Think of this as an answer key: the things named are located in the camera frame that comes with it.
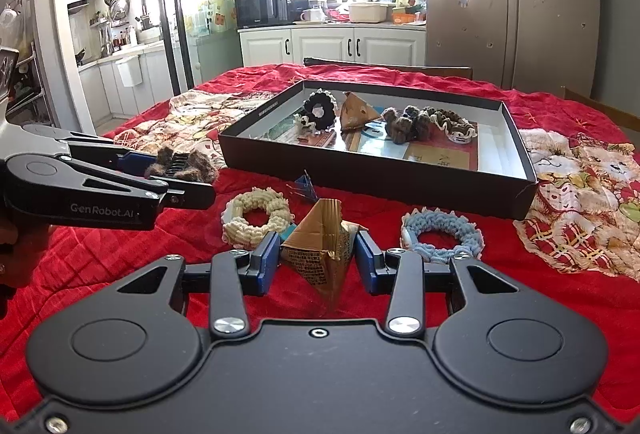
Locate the metal pot lids rack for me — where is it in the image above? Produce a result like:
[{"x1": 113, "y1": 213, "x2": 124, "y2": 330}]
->
[{"x1": 102, "y1": 0, "x2": 130, "y2": 22}]

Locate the brown scrunchie with cream ruffle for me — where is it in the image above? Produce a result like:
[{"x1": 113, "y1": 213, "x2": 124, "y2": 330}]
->
[{"x1": 422, "y1": 105, "x2": 477, "y2": 144}]

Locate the black microwave oven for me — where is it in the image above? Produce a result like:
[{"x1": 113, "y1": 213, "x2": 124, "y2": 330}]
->
[{"x1": 235, "y1": 0, "x2": 291, "y2": 29}]

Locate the red printed blanket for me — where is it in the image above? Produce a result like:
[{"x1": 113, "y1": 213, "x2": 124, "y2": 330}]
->
[{"x1": 0, "y1": 63, "x2": 640, "y2": 415}]

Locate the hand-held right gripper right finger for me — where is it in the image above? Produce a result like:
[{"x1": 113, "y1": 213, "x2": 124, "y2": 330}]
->
[{"x1": 353, "y1": 230, "x2": 531, "y2": 339}]

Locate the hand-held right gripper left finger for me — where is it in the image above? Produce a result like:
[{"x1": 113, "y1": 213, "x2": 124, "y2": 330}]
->
[{"x1": 113, "y1": 230, "x2": 282, "y2": 339}]

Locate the white hanging bin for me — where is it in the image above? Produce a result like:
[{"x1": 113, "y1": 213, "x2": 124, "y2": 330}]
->
[{"x1": 116, "y1": 55, "x2": 143, "y2": 87}]

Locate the wooden chair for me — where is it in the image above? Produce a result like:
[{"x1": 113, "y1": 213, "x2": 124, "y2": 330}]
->
[
  {"x1": 560, "y1": 86, "x2": 640, "y2": 132},
  {"x1": 303, "y1": 57, "x2": 473, "y2": 80}
]

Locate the cream crocheted scrunchie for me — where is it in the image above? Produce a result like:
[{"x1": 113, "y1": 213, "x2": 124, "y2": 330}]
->
[{"x1": 221, "y1": 188, "x2": 296, "y2": 249}]

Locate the black sliding door frame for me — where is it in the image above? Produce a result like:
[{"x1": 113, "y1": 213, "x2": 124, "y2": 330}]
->
[{"x1": 152, "y1": 0, "x2": 195, "y2": 91}]

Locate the person's left hand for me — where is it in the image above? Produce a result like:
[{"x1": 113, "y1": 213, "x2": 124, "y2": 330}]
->
[{"x1": 0, "y1": 214, "x2": 52, "y2": 320}]

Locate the white kitchen cabinet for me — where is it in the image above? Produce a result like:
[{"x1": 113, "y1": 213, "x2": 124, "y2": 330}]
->
[{"x1": 239, "y1": 25, "x2": 428, "y2": 67}]

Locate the blue binder clip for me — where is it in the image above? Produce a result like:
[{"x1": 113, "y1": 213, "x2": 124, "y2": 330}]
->
[{"x1": 287, "y1": 170, "x2": 318, "y2": 202}]

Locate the white kitchen counter unit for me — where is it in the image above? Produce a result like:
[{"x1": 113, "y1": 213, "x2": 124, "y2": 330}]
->
[{"x1": 75, "y1": 41, "x2": 173, "y2": 125}]

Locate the white plastic basin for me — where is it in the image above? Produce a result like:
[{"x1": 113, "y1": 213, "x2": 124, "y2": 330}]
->
[{"x1": 348, "y1": 1, "x2": 396, "y2": 22}]

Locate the brown fuzzy hair claw clip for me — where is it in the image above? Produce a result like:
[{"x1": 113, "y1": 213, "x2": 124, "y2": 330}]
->
[
  {"x1": 382, "y1": 105, "x2": 431, "y2": 145},
  {"x1": 145, "y1": 149, "x2": 220, "y2": 185}
]

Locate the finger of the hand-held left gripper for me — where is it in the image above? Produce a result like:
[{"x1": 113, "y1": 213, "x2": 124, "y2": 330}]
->
[
  {"x1": 65, "y1": 157, "x2": 217, "y2": 210},
  {"x1": 22, "y1": 124, "x2": 157, "y2": 178}
]

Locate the black scrunchie with white trim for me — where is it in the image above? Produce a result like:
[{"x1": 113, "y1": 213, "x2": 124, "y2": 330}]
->
[{"x1": 295, "y1": 90, "x2": 341, "y2": 132}]

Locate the black shallow cardboard box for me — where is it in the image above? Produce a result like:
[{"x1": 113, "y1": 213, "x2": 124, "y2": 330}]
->
[{"x1": 218, "y1": 79, "x2": 540, "y2": 221}]

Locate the blue crocheted scrunchie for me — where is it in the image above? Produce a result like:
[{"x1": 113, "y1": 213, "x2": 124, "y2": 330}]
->
[{"x1": 401, "y1": 209, "x2": 485, "y2": 262}]

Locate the brown pyramid snack packet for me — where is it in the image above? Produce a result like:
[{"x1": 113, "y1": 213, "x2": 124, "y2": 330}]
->
[
  {"x1": 280, "y1": 198, "x2": 370, "y2": 300},
  {"x1": 340, "y1": 91, "x2": 382, "y2": 132}
]

